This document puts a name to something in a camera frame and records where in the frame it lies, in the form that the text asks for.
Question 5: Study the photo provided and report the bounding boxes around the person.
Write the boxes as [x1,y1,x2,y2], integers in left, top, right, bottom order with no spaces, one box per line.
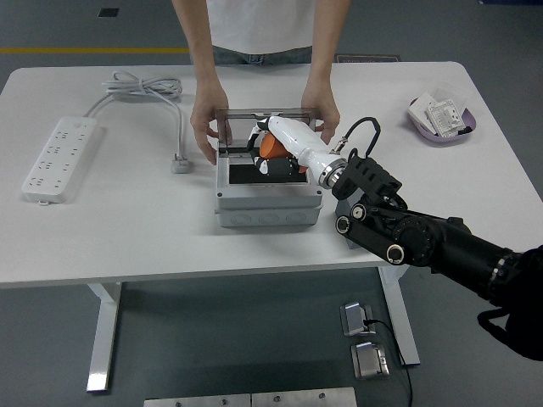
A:
[202,0,317,67]

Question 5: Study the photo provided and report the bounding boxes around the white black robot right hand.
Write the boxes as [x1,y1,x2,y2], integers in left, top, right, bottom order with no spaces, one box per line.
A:
[244,114,340,179]

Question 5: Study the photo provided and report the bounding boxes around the purple plastic tray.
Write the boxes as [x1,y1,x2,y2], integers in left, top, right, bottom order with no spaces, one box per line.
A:
[401,96,481,148]

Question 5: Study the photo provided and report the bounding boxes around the person's right hand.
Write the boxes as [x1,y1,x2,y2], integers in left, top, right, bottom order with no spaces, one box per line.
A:
[189,82,232,166]

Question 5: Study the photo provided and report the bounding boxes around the grey square block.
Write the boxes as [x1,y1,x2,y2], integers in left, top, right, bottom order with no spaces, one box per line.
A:
[333,195,366,252]

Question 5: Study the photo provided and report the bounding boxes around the orange cylindrical battery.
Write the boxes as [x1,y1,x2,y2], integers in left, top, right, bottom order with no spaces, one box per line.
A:
[258,132,309,174]

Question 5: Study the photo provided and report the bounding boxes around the clear plastic bag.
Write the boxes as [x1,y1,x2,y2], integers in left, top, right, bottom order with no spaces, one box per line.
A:
[432,80,474,111]

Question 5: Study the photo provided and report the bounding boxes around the white power strip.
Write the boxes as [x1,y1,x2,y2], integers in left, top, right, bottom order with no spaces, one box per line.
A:
[21,117,106,206]

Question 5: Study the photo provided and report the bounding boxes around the white wall socket panel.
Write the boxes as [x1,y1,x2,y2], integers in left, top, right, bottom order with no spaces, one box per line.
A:
[426,98,463,139]

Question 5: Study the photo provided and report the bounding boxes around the white power cord with plug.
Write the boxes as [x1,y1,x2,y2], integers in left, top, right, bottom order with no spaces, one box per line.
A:
[82,70,193,175]

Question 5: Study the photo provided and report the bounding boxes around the dark floor sign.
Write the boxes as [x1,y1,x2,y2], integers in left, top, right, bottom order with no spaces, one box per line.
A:
[333,53,402,64]

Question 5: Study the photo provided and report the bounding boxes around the white table leg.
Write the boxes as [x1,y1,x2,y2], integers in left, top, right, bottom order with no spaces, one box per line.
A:
[378,265,421,366]
[86,282,124,393]

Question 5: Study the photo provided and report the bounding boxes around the silver floor socket box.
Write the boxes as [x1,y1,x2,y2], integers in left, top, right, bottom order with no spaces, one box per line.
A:
[350,341,391,380]
[339,300,375,338]

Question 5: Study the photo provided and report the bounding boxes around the clear hinged box lid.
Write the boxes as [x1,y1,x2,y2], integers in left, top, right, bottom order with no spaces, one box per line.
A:
[215,106,319,149]

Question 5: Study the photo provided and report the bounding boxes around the grey plastic junction box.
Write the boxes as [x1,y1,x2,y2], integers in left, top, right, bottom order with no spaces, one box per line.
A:
[213,139,323,230]

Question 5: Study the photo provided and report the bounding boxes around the black floor cable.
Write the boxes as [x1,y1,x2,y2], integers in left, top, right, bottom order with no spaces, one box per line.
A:
[363,318,415,407]

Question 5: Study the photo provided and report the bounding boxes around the person's left hand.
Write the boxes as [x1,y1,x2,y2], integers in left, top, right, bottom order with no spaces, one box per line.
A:
[299,82,342,143]

